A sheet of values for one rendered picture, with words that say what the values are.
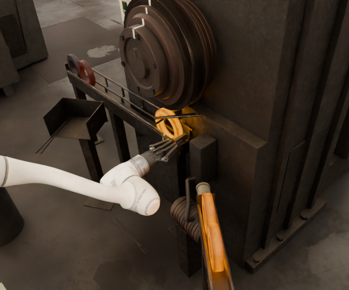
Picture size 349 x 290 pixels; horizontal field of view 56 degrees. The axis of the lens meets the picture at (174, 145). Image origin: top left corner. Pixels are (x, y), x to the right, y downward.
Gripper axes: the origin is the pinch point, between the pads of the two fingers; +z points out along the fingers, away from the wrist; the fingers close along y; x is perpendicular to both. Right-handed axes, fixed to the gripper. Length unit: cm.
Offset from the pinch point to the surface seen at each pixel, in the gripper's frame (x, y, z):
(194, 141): 5.7, 11.1, -0.4
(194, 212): -20.1, 22.7, -14.1
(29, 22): -28, -302, 25
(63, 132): -12, -65, -35
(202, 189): -3.9, 26.4, -10.7
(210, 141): 5.2, 15.5, 4.5
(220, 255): 5, 55, -29
